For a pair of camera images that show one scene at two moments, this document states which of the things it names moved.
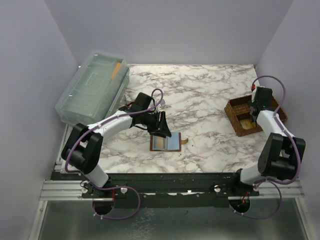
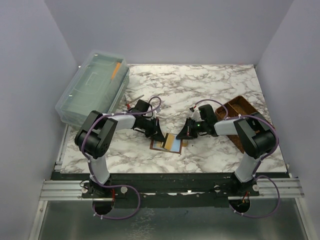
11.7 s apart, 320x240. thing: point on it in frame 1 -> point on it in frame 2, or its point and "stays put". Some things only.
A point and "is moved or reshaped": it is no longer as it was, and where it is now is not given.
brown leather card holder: [173, 143] stays put
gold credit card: [246, 124] is moved or reshaped
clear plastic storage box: [98, 87] stays put
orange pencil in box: [116, 69] stays put
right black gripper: [252, 104] -> [187, 133]
